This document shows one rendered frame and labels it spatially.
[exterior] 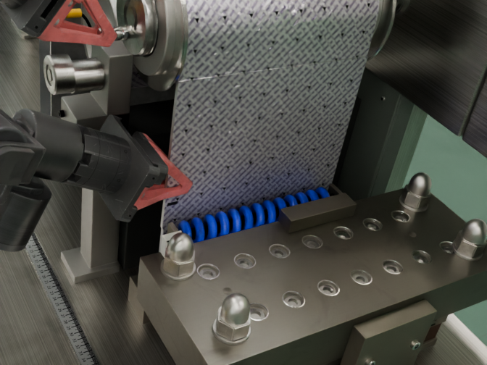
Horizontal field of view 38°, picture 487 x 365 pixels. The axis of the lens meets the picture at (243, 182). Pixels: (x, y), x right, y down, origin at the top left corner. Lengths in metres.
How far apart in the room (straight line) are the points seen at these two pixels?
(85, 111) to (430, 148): 2.52
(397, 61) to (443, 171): 2.15
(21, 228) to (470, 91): 0.50
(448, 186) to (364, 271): 2.19
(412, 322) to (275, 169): 0.23
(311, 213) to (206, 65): 0.23
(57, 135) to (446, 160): 2.60
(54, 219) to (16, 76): 0.41
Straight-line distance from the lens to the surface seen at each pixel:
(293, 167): 0.84
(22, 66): 1.36
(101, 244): 0.88
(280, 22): 0.71
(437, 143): 3.23
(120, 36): 0.71
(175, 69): 0.67
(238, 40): 0.69
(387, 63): 0.92
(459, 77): 0.84
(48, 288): 0.89
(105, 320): 0.86
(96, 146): 0.66
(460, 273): 0.83
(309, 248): 0.79
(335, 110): 0.82
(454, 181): 3.00
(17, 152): 0.58
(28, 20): 0.63
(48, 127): 0.64
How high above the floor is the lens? 1.53
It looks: 35 degrees down
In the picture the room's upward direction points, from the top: 11 degrees clockwise
